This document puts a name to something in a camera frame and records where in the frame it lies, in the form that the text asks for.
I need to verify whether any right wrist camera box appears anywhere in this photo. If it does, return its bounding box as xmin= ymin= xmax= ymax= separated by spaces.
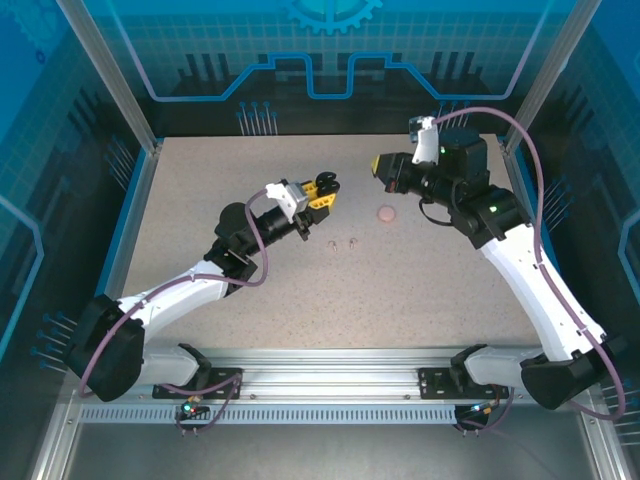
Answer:
xmin=408 ymin=115 xmax=441 ymax=166

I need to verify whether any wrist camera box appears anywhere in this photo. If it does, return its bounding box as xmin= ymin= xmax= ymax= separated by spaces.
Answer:
xmin=408 ymin=115 xmax=441 ymax=166
xmin=264 ymin=178 xmax=307 ymax=225

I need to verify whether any aluminium frame post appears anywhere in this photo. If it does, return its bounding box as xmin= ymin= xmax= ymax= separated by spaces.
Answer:
xmin=502 ymin=0 xmax=604 ymax=154
xmin=57 ymin=0 xmax=164 ymax=154

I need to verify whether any wide aluminium mounting rail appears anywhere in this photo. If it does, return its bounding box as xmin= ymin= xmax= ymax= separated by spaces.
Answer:
xmin=64 ymin=347 xmax=601 ymax=407

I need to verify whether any slotted grey cable duct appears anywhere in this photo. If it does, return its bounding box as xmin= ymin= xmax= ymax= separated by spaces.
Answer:
xmin=79 ymin=405 xmax=464 ymax=425

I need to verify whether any blue table edge trim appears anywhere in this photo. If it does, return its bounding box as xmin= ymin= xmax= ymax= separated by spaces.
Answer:
xmin=512 ymin=149 xmax=594 ymax=364
xmin=73 ymin=147 xmax=151 ymax=364

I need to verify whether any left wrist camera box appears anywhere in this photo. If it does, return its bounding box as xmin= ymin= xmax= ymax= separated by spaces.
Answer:
xmin=264 ymin=178 xmax=307 ymax=225

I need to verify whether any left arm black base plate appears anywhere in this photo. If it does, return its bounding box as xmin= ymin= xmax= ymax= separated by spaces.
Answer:
xmin=152 ymin=367 xmax=245 ymax=400

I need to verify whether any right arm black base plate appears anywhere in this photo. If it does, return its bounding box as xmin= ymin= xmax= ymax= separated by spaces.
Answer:
xmin=417 ymin=367 xmax=510 ymax=400

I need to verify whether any grey metal sheet panel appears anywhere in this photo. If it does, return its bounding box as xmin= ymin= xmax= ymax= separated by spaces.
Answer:
xmin=62 ymin=422 xmax=601 ymax=480

